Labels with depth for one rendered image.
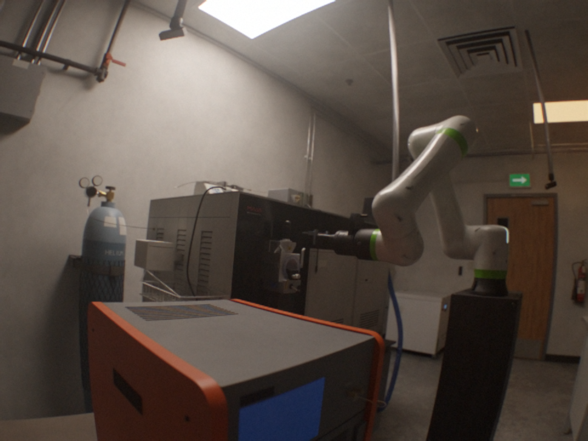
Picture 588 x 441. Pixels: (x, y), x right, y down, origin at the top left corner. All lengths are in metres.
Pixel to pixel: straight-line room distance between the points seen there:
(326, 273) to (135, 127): 1.46
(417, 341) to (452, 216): 3.18
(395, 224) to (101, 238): 1.32
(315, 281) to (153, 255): 0.67
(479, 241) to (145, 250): 1.19
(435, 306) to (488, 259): 3.01
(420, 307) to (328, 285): 2.84
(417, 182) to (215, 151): 1.82
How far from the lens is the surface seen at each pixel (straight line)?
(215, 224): 1.16
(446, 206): 1.25
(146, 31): 2.46
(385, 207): 0.80
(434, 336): 4.24
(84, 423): 1.07
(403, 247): 0.87
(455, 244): 1.28
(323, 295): 1.46
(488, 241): 1.21
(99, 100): 2.15
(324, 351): 0.47
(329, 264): 1.47
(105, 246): 1.67
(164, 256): 1.27
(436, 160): 0.95
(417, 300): 4.24
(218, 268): 1.12
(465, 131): 1.08
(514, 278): 4.68
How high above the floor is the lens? 1.27
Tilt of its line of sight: 5 degrees up
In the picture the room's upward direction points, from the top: 5 degrees clockwise
